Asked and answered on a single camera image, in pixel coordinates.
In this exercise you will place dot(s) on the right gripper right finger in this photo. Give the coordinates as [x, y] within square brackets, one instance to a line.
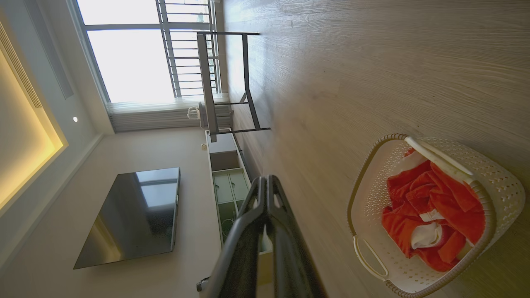
[290, 256]

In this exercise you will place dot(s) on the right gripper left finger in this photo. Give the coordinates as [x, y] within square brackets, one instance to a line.
[242, 248]

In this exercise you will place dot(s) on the red cloth garment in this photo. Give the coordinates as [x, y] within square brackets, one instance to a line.
[451, 198]

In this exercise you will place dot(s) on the white low TV cabinet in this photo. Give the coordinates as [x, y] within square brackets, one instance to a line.
[225, 186]

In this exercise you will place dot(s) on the black flat screen television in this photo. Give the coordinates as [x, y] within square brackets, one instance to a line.
[132, 215]

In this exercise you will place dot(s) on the white cloth piece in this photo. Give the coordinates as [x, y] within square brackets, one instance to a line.
[425, 236]

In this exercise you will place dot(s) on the white sheer curtain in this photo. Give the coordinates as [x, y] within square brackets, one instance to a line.
[149, 116]

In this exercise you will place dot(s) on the grey table with black legs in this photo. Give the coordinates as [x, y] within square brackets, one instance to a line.
[206, 82]

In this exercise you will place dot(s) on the metal balcony railing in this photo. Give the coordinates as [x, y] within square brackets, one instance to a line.
[186, 62]

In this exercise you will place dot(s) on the white perforated laundry basket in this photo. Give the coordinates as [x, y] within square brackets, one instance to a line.
[495, 182]

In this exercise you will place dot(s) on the large window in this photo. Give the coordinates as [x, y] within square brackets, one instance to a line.
[128, 62]

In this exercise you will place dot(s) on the long ceiling air vent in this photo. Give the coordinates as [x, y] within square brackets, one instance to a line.
[20, 70]

